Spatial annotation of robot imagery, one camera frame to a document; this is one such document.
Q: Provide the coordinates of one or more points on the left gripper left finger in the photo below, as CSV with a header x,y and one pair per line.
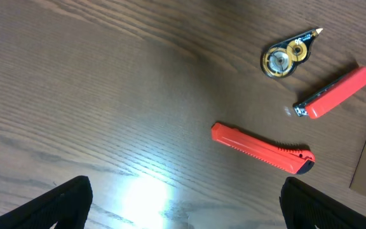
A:
x,y
66,206

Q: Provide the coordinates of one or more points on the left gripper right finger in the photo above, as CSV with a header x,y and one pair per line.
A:
x,y
303,206

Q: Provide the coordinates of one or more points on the black yellow correction tape dispenser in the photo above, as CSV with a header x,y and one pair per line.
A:
x,y
281,59

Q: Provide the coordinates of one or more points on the long red utility knife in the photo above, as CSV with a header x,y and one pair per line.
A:
x,y
293,161

